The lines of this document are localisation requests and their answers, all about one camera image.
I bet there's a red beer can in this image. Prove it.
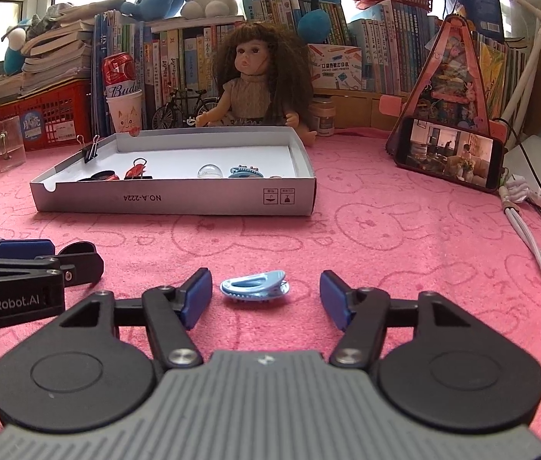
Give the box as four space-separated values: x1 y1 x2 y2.
102 53 137 99

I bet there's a black smartphone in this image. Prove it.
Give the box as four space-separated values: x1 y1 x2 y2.
398 116 506 189

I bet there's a brown cardboard organizer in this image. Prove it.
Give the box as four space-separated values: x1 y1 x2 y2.
313 89 397 133

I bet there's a clear glass mug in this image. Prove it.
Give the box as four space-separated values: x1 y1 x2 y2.
0 116 27 174

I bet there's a grey plush toy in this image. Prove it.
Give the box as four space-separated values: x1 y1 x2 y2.
26 4 80 39

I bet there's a white cable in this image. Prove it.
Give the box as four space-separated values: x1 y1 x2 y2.
501 177 541 330

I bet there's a blue hair clip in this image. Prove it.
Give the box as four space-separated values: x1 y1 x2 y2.
220 268 292 306
227 165 264 179

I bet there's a large black binder clip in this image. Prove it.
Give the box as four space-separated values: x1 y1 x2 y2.
129 156 154 181

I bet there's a pink triangular phone stand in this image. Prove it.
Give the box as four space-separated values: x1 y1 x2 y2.
386 14 507 155

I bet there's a white cat-print paper cup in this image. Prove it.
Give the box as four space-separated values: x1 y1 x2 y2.
106 89 145 135

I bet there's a large red plastic basket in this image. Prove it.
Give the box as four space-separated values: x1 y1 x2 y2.
0 79 94 152

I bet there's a white orange printer box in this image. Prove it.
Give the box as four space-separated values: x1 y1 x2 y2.
306 44 363 92

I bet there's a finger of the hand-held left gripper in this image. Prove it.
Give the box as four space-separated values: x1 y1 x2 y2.
57 242 105 289
0 234 56 260

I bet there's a pink rabbit-print cloth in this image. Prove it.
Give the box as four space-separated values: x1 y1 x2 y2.
0 129 541 444

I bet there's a brown-haired doll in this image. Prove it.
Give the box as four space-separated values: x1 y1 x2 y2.
196 24 320 148

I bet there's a blue white plush toy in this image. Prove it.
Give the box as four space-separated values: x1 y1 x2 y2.
3 19 30 76

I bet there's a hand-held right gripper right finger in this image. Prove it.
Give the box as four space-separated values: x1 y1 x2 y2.
319 271 486 371

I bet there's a small black binder clip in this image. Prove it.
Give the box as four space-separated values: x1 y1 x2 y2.
77 135 101 164

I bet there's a black cable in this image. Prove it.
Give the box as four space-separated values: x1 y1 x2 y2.
491 117 541 193

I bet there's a stack of lying books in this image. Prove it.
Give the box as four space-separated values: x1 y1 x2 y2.
0 5 104 105

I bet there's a white plastic pipe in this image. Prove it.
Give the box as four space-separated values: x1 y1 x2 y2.
501 0 541 126

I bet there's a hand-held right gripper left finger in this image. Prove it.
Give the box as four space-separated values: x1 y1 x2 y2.
59 268 214 371

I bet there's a small white jar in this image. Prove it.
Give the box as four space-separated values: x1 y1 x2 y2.
311 97 336 138

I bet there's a row of upright books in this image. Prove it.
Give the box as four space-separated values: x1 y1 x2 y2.
91 0 530 126

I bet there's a white cardboard box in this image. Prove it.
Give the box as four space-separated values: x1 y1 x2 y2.
30 127 317 217

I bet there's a black miniature bicycle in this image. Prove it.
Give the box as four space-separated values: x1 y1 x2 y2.
152 87 221 130

